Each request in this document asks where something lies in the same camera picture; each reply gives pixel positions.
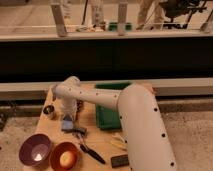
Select blue sponge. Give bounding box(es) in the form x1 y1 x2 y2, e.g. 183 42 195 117
61 115 74 131

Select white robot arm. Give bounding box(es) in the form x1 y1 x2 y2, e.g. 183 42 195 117
52 76 178 171

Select green plastic tray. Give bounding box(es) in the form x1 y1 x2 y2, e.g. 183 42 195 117
95 82 130 130

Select bunch of dark grapes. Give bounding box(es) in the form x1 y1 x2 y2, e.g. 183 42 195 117
76 100 84 120

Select yellow banana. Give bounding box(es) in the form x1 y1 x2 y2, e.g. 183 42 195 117
110 133 127 151

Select small metal cup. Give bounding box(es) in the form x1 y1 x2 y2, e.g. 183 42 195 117
43 105 56 120

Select black rectangular eraser block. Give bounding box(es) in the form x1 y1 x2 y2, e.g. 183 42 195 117
111 154 129 168

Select yellow apple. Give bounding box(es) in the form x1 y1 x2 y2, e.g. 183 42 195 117
60 151 76 169

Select standing person legs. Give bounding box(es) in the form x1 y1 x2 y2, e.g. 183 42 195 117
134 0 165 31

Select orange bowl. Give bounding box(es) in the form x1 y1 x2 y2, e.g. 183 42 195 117
49 142 78 171

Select purple bowl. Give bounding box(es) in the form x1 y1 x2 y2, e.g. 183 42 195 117
19 134 52 167

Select black office chair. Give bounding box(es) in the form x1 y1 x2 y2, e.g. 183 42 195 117
159 0 207 29

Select black-handled brush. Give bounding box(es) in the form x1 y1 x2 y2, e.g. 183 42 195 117
70 127 105 164

